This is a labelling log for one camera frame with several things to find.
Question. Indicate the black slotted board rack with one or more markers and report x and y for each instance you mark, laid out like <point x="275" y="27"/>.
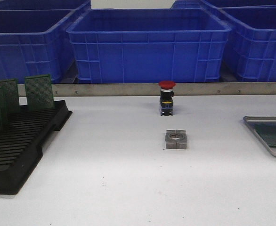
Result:
<point x="22" y="140"/>

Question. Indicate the silver metal tray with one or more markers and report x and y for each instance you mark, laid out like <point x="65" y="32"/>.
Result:
<point x="251" y="121"/>

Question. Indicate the red emergency stop button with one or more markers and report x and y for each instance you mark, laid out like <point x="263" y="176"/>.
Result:
<point x="166" y="95"/>

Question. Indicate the grey metal clamp block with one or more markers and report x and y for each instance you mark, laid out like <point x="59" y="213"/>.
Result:
<point x="176" y="139"/>

